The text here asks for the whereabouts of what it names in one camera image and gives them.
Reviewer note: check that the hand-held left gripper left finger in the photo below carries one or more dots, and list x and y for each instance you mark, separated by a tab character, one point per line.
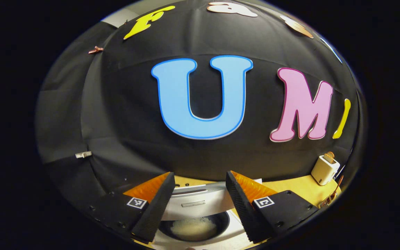
156	211

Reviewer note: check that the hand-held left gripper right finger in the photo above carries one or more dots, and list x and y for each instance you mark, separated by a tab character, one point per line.
243	208

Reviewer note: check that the white rice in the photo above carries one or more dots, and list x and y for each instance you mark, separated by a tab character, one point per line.
193	225

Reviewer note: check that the white rice cooker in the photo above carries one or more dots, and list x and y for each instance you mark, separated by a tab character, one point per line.
200	194

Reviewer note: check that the glass chopstick holder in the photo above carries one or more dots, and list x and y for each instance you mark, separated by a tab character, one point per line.
328	200

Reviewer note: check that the brown wooden spoon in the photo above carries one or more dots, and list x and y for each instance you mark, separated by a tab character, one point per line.
340	182

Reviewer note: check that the white toaster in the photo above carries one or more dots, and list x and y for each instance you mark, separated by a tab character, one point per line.
323	172

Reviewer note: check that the silver clip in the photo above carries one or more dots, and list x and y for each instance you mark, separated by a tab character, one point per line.
83	154

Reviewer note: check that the toast slice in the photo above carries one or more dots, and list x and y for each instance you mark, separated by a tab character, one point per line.
330	157

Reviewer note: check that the black backdrop cloth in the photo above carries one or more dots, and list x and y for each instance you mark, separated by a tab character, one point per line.
123	104

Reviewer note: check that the copper clip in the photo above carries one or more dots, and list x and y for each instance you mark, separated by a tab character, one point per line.
96	49

